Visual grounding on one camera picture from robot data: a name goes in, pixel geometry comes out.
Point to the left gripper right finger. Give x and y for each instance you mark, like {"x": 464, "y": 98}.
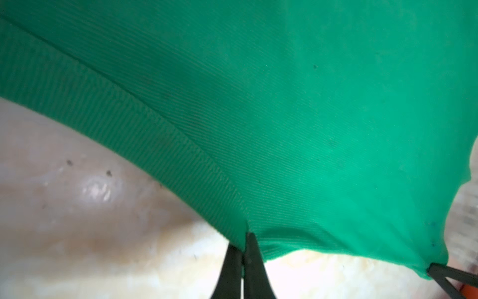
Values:
{"x": 256, "y": 282}

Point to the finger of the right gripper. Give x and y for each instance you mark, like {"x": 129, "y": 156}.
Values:
{"x": 442, "y": 273}

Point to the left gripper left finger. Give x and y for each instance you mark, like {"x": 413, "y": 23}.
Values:
{"x": 229, "y": 282}

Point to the green tank top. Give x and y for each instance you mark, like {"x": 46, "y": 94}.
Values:
{"x": 344, "y": 127}

